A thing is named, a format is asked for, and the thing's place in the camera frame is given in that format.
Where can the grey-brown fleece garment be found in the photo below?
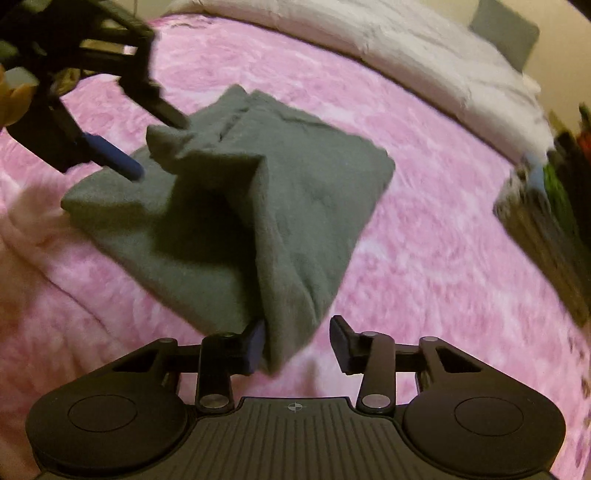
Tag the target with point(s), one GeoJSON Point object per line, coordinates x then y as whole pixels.
{"type": "Point", "coordinates": [300, 184]}

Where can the stack of folded clothes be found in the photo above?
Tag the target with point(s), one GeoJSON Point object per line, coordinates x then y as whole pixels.
{"type": "Point", "coordinates": [549, 221]}

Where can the pale grey duvet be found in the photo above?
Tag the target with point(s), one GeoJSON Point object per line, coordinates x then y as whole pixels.
{"type": "Point", "coordinates": [415, 60]}

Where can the pink floral blanket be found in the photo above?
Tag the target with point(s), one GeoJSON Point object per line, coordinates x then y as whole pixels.
{"type": "Point", "coordinates": [438, 230]}

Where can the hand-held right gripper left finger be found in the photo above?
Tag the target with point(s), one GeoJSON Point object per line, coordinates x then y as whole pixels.
{"type": "Point", "coordinates": [253, 350]}

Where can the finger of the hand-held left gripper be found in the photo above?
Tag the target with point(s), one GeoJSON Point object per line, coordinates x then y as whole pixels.
{"type": "Point", "coordinates": [115, 159]}
{"type": "Point", "coordinates": [161, 108]}

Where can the person's left hand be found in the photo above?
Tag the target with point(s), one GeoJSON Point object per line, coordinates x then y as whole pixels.
{"type": "Point", "coordinates": [11, 104]}

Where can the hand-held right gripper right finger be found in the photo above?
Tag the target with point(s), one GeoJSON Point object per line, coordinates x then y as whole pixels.
{"type": "Point", "coordinates": [339, 344]}

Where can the grey pillow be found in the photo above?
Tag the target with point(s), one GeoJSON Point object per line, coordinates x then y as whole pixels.
{"type": "Point", "coordinates": [505, 27]}

